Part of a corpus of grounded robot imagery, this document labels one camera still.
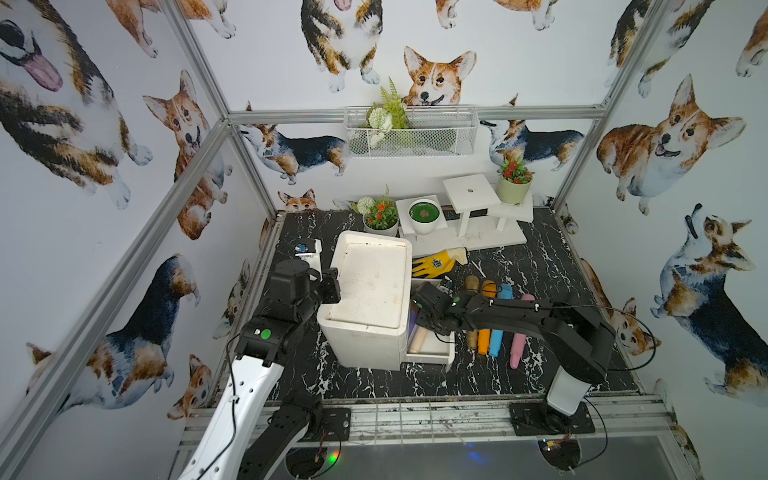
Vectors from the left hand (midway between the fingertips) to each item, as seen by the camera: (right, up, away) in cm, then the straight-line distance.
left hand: (338, 267), depth 72 cm
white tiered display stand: (+46, +13, +41) cm, 63 cm away
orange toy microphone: (+43, -10, +24) cm, 51 cm away
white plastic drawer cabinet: (+8, -1, +4) cm, 9 cm away
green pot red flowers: (+51, +25, +23) cm, 62 cm away
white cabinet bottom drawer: (+25, -24, +12) cm, 36 cm away
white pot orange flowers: (+8, +14, +26) cm, 31 cm away
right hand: (+20, -17, +16) cm, 31 cm away
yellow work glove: (+28, -2, +32) cm, 42 cm away
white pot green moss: (+22, +14, +18) cm, 32 cm away
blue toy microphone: (+42, -21, +14) cm, 49 cm away
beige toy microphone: (+20, -22, +14) cm, 32 cm away
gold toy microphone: (+38, -8, +24) cm, 46 cm away
